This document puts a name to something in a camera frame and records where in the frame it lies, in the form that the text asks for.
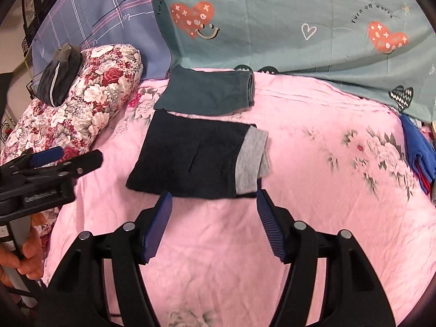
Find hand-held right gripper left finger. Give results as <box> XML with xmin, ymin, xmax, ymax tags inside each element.
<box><xmin>36</xmin><ymin>191</ymin><xmax>174</xmax><ymax>327</ymax></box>

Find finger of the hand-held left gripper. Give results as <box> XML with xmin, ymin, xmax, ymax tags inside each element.
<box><xmin>23</xmin><ymin>149</ymin><xmax>104</xmax><ymax>182</ymax></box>
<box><xmin>6</xmin><ymin>146</ymin><xmax>66</xmax><ymax>173</ymax></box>

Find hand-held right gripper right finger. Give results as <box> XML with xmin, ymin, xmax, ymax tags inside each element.
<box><xmin>256</xmin><ymin>188</ymin><xmax>398</xmax><ymax>327</ymax></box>

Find black pants with grey waistband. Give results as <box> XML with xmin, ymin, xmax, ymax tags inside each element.
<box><xmin>125</xmin><ymin>109</ymin><xmax>271</xmax><ymax>200</ymax></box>

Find dark green folded pants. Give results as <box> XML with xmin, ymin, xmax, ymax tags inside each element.
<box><xmin>154</xmin><ymin>65</ymin><xmax>256</xmax><ymax>116</ymax></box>

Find person's left hand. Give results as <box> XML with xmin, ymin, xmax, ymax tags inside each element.
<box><xmin>0</xmin><ymin>226</ymin><xmax>46</xmax><ymax>288</ymax></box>

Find pink floral bed blanket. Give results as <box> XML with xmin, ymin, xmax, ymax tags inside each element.
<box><xmin>41</xmin><ymin>70</ymin><xmax>436</xmax><ymax>327</ymax></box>

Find red floral pillow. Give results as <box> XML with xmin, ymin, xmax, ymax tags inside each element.
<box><xmin>0</xmin><ymin>44</ymin><xmax>144</xmax><ymax>246</ymax></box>

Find dark grey bag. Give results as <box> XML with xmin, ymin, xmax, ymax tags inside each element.
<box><xmin>36</xmin><ymin>43</ymin><xmax>84</xmax><ymax>107</ymax></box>

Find blue plaid sheet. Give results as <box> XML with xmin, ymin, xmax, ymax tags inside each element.
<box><xmin>32</xmin><ymin>0</ymin><xmax>171</xmax><ymax>80</ymax></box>

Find blue folded cloth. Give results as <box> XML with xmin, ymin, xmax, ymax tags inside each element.
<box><xmin>399</xmin><ymin>113</ymin><xmax>436</xmax><ymax>195</ymax></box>

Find teal heart print sheet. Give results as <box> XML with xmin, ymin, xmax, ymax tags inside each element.
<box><xmin>148</xmin><ymin>0</ymin><xmax>436</xmax><ymax>123</ymax></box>

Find dark wall frames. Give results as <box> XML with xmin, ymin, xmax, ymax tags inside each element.
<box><xmin>20</xmin><ymin>0</ymin><xmax>67</xmax><ymax>43</ymax></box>

